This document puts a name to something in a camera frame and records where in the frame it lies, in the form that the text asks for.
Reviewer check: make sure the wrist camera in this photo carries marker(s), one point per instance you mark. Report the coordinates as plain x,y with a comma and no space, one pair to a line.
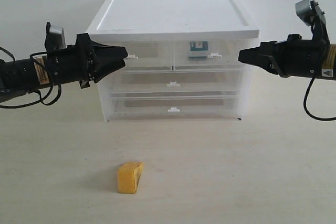
312,15
55,38

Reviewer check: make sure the clear bottom wide drawer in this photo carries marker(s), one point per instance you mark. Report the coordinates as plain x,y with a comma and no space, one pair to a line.
174,106

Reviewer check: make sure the white plastic drawer cabinet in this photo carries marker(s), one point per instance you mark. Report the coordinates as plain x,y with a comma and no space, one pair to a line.
175,21

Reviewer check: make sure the clear wide drawer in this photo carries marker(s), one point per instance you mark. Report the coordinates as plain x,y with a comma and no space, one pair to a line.
131,82
174,106

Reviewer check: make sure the yellow cheese wedge block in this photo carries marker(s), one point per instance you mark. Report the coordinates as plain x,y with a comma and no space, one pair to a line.
128,177

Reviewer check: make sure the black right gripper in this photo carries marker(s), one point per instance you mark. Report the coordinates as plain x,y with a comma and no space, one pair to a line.
293,57

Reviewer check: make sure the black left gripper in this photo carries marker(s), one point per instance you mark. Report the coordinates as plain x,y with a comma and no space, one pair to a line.
74,63

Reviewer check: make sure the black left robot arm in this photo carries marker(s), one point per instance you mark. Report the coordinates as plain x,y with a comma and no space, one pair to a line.
24,76

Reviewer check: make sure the white bottle blue label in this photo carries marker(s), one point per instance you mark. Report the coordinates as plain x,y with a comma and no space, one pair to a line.
198,49

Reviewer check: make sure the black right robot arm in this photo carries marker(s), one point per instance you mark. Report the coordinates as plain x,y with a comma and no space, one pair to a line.
328,62

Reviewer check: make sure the clear middle wide drawer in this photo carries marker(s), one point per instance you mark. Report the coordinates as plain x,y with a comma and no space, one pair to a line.
131,82

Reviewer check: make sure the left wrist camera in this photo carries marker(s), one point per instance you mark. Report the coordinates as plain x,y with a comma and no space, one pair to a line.
55,38

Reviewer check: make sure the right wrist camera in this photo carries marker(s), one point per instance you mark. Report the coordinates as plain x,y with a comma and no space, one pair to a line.
312,15

